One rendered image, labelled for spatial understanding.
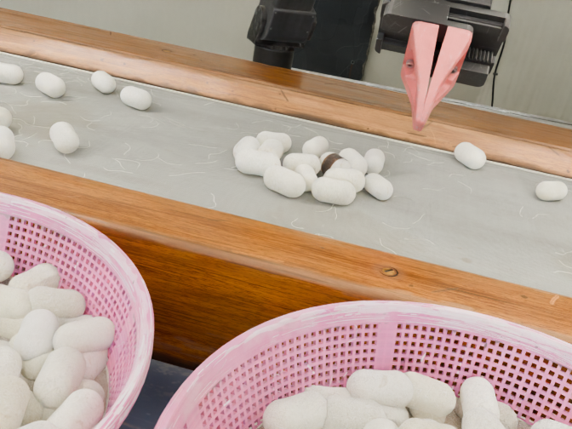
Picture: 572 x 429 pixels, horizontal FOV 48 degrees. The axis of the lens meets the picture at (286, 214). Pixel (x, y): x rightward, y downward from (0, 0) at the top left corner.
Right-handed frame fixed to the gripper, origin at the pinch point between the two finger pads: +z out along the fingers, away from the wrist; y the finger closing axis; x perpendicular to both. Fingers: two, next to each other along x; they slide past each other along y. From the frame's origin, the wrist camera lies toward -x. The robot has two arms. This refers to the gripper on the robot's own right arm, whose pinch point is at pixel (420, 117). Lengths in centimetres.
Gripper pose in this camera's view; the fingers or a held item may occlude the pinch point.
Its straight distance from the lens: 52.0
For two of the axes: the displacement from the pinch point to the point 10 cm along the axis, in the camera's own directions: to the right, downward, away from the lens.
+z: -2.7, 8.8, -3.8
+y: 9.6, 2.4, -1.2
